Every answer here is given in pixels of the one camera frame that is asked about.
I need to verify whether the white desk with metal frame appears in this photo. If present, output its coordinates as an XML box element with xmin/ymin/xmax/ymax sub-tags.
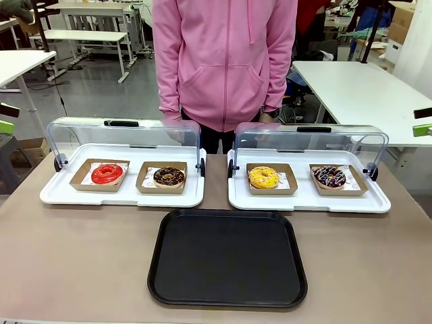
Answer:
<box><xmin>45</xmin><ymin>2</ymin><xmax>151</xmax><ymax>60</ymax></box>

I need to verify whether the brown cardboard box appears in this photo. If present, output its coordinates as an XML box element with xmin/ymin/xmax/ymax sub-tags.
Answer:
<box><xmin>11</xmin><ymin>137</ymin><xmax>51</xmax><ymax>167</ymax></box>

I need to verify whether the brown cardboard donut tray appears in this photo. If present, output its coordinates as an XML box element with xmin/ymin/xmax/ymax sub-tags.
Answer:
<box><xmin>308</xmin><ymin>163</ymin><xmax>369</xmax><ymax>198</ymax></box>
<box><xmin>69</xmin><ymin>158</ymin><xmax>131</xmax><ymax>193</ymax></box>
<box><xmin>246</xmin><ymin>163</ymin><xmax>298</xmax><ymax>196</ymax></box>
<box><xmin>135</xmin><ymin>161</ymin><xmax>188</xmax><ymax>196</ymax></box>

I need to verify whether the background person in blue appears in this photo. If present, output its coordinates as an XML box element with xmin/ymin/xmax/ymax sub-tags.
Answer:
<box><xmin>356</xmin><ymin>0</ymin><xmax>393</xmax><ymax>33</ymax></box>

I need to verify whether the large white work table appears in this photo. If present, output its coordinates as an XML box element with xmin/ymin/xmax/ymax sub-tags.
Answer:
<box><xmin>292</xmin><ymin>60</ymin><xmax>432</xmax><ymax>149</ymax></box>

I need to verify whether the white table with grey leg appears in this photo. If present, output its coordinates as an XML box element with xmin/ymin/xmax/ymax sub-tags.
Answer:
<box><xmin>0</xmin><ymin>50</ymin><xmax>57</xmax><ymax>114</ymax></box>

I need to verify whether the person's left hand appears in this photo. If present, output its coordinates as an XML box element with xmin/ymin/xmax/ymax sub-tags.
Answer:
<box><xmin>259</xmin><ymin>111</ymin><xmax>281</xmax><ymax>124</ymax></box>

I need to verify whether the person's right forearm pink sleeve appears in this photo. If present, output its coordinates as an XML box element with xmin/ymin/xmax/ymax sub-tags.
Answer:
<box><xmin>152</xmin><ymin>40</ymin><xmax>184</xmax><ymax>121</ymax></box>

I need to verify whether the low white bench table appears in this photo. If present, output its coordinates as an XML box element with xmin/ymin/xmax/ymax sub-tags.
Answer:
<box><xmin>29</xmin><ymin>29</ymin><xmax>131</xmax><ymax>84</ymax></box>

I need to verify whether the background person in red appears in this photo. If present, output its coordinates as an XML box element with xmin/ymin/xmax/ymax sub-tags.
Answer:
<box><xmin>296</xmin><ymin>0</ymin><xmax>333</xmax><ymax>36</ymax></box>

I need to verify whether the black plastic serving tray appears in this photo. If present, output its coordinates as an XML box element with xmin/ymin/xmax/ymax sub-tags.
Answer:
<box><xmin>146</xmin><ymin>208</ymin><xmax>308</xmax><ymax>311</ymax></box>

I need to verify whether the white printed paper liner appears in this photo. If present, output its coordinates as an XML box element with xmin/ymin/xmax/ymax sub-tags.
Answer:
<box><xmin>144</xmin><ymin>167</ymin><xmax>187</xmax><ymax>188</ymax></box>
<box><xmin>82</xmin><ymin>161</ymin><xmax>130</xmax><ymax>187</ymax></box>
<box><xmin>313</xmin><ymin>165</ymin><xmax>360</xmax><ymax>191</ymax></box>
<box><xmin>249</xmin><ymin>171</ymin><xmax>291</xmax><ymax>190</ymax></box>

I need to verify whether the person in pink hoodie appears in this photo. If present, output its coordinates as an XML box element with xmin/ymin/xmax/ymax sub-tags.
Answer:
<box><xmin>151</xmin><ymin>0</ymin><xmax>300</xmax><ymax>155</ymax></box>

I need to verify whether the black vertical pole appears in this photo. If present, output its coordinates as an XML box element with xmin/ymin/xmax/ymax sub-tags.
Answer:
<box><xmin>360</xmin><ymin>0</ymin><xmax>383</xmax><ymax>65</ymax></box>
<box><xmin>30</xmin><ymin>0</ymin><xmax>52</xmax><ymax>53</ymax></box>

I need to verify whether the person's left forearm pink sleeve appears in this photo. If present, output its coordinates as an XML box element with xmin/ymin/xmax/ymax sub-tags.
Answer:
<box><xmin>262</xmin><ymin>40</ymin><xmax>299</xmax><ymax>114</ymax></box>

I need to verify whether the person's right hand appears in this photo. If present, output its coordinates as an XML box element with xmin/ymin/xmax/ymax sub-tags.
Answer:
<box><xmin>161</xmin><ymin>116</ymin><xmax>185</xmax><ymax>144</ymax></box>

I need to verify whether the yellow glazed donut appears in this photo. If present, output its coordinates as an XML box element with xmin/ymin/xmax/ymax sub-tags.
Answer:
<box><xmin>248</xmin><ymin>165</ymin><xmax>281</xmax><ymax>190</ymax></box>

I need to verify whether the dark donut with white drizzle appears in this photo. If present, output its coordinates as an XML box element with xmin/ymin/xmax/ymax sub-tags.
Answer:
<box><xmin>313</xmin><ymin>165</ymin><xmax>347</xmax><ymax>189</ymax></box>

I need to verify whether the chocolate donut with nut crumbs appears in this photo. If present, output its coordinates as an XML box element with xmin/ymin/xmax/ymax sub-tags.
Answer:
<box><xmin>153</xmin><ymin>167</ymin><xmax>186</xmax><ymax>189</ymax></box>

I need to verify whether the red glazed donut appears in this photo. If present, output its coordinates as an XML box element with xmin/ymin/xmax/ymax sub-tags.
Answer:
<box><xmin>90</xmin><ymin>163</ymin><xmax>124</xmax><ymax>187</ymax></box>

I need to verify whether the white display case base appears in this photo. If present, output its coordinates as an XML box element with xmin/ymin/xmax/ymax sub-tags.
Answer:
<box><xmin>39</xmin><ymin>142</ymin><xmax>207</xmax><ymax>208</ymax></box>
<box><xmin>226</xmin><ymin>147</ymin><xmax>392</xmax><ymax>213</ymax></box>

